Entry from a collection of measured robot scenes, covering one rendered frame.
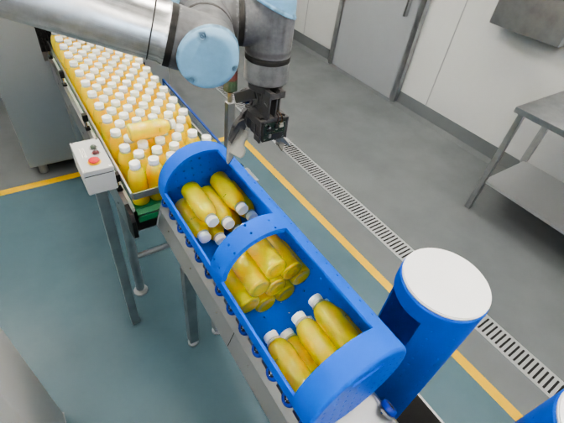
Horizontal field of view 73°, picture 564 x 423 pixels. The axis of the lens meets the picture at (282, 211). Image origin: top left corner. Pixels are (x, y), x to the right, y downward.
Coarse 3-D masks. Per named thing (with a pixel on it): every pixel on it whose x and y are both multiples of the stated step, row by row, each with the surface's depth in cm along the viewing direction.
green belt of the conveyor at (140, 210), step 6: (78, 102) 199; (150, 198) 152; (150, 204) 150; (156, 204) 150; (138, 210) 146; (144, 210) 147; (150, 210) 148; (156, 210) 149; (138, 216) 151; (144, 216) 147; (150, 216) 149; (156, 216) 150
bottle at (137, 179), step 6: (132, 174) 138; (138, 174) 139; (144, 174) 141; (132, 180) 140; (138, 180) 140; (144, 180) 142; (132, 186) 142; (138, 186) 142; (144, 186) 143; (132, 192) 144; (144, 198) 147; (138, 204) 147; (144, 204) 148
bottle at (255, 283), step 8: (240, 256) 106; (248, 256) 107; (240, 264) 104; (248, 264) 104; (256, 264) 105; (240, 272) 104; (248, 272) 102; (256, 272) 102; (240, 280) 104; (248, 280) 101; (256, 280) 101; (264, 280) 101; (248, 288) 101; (256, 288) 102; (264, 288) 104
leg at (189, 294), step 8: (184, 272) 161; (184, 280) 164; (184, 288) 169; (192, 288) 170; (184, 296) 175; (192, 296) 174; (184, 304) 180; (192, 304) 177; (192, 312) 182; (192, 320) 186; (192, 328) 191; (192, 336) 196; (192, 344) 202
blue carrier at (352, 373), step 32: (192, 160) 129; (224, 160) 137; (160, 192) 128; (256, 192) 112; (256, 224) 101; (288, 224) 104; (224, 256) 99; (320, 256) 98; (224, 288) 100; (320, 288) 111; (256, 320) 109; (288, 320) 112; (352, 320) 103; (352, 352) 77; (384, 352) 78; (288, 384) 83; (320, 384) 76; (352, 384) 76; (320, 416) 77
